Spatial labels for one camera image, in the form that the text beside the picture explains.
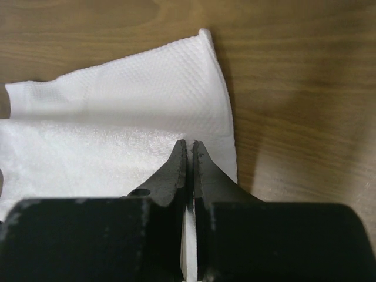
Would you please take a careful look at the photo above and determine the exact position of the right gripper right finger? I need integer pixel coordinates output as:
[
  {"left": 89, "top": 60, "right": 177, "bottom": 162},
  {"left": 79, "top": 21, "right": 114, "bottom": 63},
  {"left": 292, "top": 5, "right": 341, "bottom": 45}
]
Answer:
[{"left": 193, "top": 142, "right": 375, "bottom": 281}]

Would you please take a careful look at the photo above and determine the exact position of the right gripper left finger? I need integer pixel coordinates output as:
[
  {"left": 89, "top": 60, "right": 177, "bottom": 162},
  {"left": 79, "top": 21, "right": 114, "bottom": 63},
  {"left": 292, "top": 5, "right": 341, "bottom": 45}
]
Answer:
[{"left": 1, "top": 140, "right": 187, "bottom": 281}]

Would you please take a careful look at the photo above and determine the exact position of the white towel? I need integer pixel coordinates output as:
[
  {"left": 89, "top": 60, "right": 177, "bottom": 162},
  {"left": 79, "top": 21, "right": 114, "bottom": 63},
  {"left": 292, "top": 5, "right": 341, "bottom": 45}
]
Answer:
[{"left": 1, "top": 29, "right": 237, "bottom": 216}]

